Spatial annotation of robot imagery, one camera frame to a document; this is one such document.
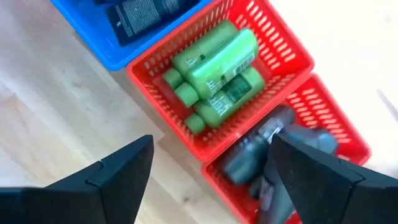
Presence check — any blue plastic basket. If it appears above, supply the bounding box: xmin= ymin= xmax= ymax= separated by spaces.
xmin=49 ymin=0 xmax=213 ymax=72

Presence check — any blue shave butter tube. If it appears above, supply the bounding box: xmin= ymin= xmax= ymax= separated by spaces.
xmin=105 ymin=0 xmax=200 ymax=48

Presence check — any green travel bottle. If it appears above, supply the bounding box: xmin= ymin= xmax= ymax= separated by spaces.
xmin=162 ymin=19 xmax=241 ymax=90
xmin=174 ymin=28 xmax=260 ymax=108
xmin=183 ymin=66 xmax=266 ymax=136

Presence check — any red plastic basket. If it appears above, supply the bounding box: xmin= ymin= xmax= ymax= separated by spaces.
xmin=126 ymin=0 xmax=315 ymax=164
xmin=200 ymin=72 xmax=373 ymax=224

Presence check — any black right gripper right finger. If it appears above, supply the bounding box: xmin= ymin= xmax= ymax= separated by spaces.
xmin=268 ymin=133 xmax=398 ymax=224

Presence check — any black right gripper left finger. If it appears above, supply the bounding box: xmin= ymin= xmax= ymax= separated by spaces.
xmin=0 ymin=134 xmax=155 ymax=224

